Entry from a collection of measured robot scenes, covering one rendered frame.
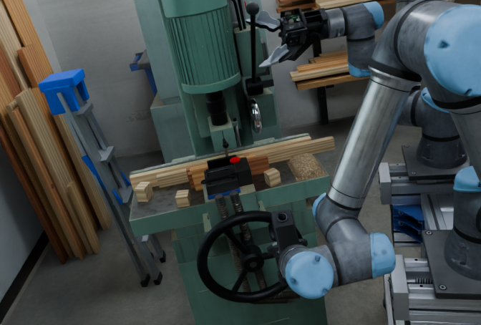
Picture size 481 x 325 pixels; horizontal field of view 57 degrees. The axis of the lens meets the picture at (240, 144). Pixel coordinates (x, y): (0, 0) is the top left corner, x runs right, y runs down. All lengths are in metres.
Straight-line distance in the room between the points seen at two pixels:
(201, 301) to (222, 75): 0.73
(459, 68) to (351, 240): 0.35
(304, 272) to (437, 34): 0.42
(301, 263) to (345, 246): 0.09
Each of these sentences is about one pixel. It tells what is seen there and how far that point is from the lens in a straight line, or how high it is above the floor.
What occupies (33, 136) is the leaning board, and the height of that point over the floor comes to 0.81.
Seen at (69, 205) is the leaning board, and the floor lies 0.36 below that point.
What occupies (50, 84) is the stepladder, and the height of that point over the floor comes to 1.15.
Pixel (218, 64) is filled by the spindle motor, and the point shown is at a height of 1.27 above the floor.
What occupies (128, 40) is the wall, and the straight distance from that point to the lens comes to 3.75.
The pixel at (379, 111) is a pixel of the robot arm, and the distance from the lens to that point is 0.83.
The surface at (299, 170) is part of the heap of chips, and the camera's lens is 1.34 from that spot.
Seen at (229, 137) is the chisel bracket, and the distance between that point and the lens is 1.34.
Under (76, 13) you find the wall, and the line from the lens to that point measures 3.81.
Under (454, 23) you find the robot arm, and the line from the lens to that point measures 0.68.
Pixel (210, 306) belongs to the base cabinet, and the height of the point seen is 0.52.
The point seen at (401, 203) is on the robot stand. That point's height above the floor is 0.69.
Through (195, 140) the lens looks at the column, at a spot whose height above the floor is 0.96.
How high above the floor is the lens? 1.57
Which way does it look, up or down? 24 degrees down
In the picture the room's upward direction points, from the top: 11 degrees counter-clockwise
